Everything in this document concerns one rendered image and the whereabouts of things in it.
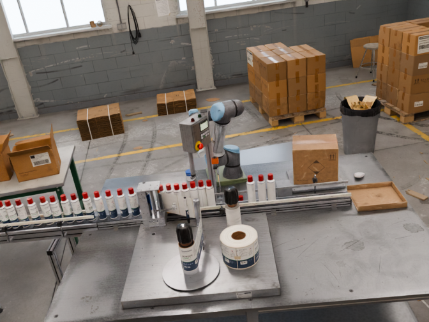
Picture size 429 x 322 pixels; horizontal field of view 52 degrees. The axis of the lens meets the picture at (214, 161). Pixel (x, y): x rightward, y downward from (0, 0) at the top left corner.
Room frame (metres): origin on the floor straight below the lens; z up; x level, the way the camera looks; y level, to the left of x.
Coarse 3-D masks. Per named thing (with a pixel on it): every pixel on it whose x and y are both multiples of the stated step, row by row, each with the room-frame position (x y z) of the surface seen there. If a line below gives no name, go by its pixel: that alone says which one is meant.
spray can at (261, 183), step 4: (260, 176) 2.41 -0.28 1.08; (260, 180) 2.41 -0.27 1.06; (264, 180) 2.42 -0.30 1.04; (260, 184) 2.40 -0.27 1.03; (264, 184) 2.40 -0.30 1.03; (260, 188) 2.40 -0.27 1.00; (264, 188) 2.40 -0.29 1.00; (260, 192) 2.40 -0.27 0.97; (264, 192) 2.40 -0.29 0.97; (260, 196) 2.40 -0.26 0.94; (264, 196) 2.40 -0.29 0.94; (260, 200) 2.40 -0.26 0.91; (264, 200) 2.40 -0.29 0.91
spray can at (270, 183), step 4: (268, 176) 2.41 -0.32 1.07; (272, 176) 2.41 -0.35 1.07; (268, 180) 2.41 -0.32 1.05; (272, 180) 2.41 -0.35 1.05; (268, 184) 2.40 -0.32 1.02; (272, 184) 2.40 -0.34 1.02; (268, 188) 2.41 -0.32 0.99; (272, 188) 2.40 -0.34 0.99; (268, 192) 2.41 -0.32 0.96; (272, 192) 2.40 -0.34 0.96; (268, 196) 2.41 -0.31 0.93; (272, 196) 2.40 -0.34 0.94; (268, 200) 2.41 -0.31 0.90
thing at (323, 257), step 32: (352, 160) 2.92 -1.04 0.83; (128, 192) 2.87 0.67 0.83; (256, 192) 2.64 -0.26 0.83; (320, 192) 2.54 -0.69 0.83; (288, 224) 2.22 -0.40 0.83; (320, 224) 2.18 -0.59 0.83; (352, 224) 2.14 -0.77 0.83; (384, 224) 2.10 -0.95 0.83; (416, 224) 2.06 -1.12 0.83; (96, 256) 2.15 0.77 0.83; (128, 256) 2.11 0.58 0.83; (288, 256) 1.93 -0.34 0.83; (320, 256) 1.89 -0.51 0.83; (352, 256) 1.86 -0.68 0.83; (384, 256) 1.83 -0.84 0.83; (416, 256) 1.80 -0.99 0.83; (64, 288) 1.90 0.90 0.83; (96, 288) 1.87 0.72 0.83; (288, 288) 1.68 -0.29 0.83; (320, 288) 1.65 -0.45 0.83; (352, 288) 1.63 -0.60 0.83; (384, 288) 1.60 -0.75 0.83; (416, 288) 1.57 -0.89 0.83; (64, 320) 1.66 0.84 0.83; (96, 320) 1.63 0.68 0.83; (128, 320) 1.62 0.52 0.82
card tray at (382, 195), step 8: (360, 184) 2.51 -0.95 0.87; (368, 184) 2.51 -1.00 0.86; (376, 184) 2.50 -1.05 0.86; (384, 184) 2.50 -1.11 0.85; (392, 184) 2.49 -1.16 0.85; (352, 192) 2.48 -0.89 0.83; (360, 192) 2.47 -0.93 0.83; (368, 192) 2.45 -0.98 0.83; (376, 192) 2.44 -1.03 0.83; (384, 192) 2.43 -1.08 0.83; (392, 192) 2.42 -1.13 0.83; (400, 192) 2.35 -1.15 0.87; (352, 200) 2.39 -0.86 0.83; (360, 200) 2.38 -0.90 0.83; (368, 200) 2.37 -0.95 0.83; (376, 200) 2.35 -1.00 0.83; (384, 200) 2.34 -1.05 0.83; (392, 200) 2.33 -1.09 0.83; (400, 200) 2.32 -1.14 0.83; (360, 208) 2.26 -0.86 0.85; (368, 208) 2.26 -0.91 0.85; (376, 208) 2.25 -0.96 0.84; (384, 208) 2.25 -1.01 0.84
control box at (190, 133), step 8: (184, 120) 2.53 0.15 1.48; (200, 120) 2.51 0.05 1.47; (184, 128) 2.47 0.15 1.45; (192, 128) 2.44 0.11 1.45; (208, 128) 2.55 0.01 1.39; (184, 136) 2.47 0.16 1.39; (192, 136) 2.44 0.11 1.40; (208, 136) 2.54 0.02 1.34; (184, 144) 2.48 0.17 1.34; (192, 144) 2.44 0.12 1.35; (192, 152) 2.45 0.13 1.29
